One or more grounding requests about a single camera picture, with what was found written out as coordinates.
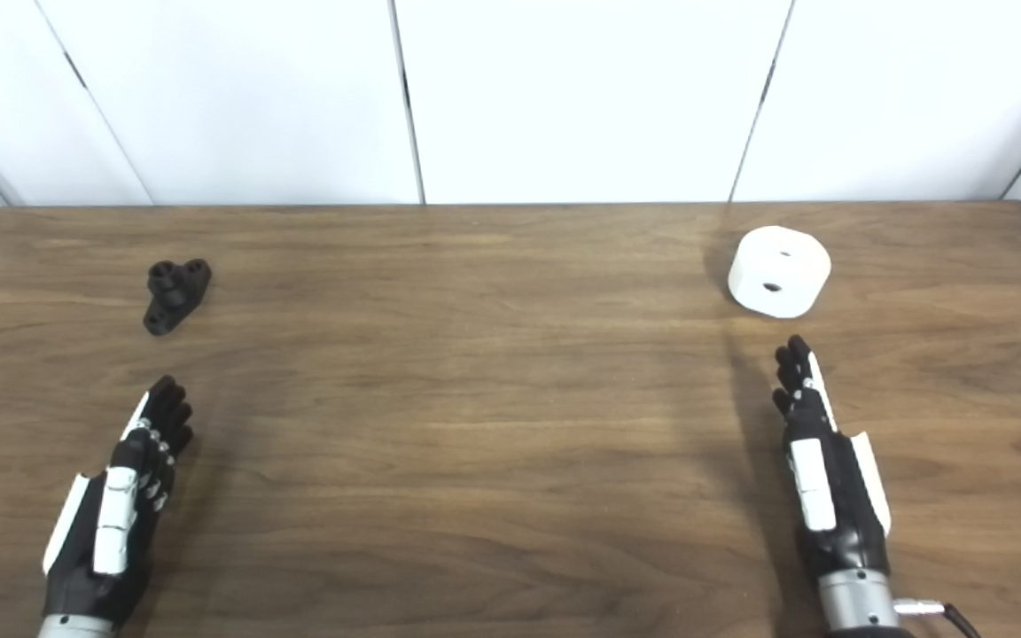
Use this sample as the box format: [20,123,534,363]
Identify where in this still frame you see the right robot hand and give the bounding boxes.
[772,335,892,580]

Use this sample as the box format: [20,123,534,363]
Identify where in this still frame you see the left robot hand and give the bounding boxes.
[40,375,194,622]

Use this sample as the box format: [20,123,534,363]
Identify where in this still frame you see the round white plastic piece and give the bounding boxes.
[728,225,832,320]

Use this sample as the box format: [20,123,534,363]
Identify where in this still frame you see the black plastic holder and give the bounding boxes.
[143,259,213,337]

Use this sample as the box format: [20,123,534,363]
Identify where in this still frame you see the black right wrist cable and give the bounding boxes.
[893,599,983,638]

